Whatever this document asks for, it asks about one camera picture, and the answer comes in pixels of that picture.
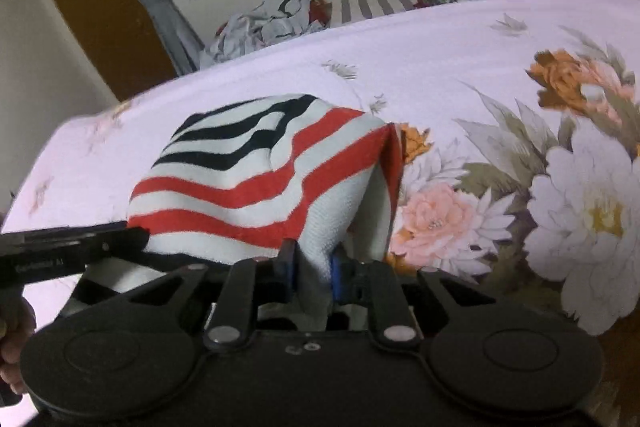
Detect pink floral bedspread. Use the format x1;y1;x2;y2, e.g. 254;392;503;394
4;0;639;426

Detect crumpled grey patterned clothes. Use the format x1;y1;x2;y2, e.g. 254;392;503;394
198;0;332;69

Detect brown wooden door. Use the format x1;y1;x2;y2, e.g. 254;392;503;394
53;0;175;101

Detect person's left hand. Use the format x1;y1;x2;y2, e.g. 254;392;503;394
1;297;37;395

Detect striped knit sweater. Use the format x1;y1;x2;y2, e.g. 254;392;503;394
127;94;404;320

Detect grey striped pillow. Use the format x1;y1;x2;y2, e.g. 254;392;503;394
329;0;414;28

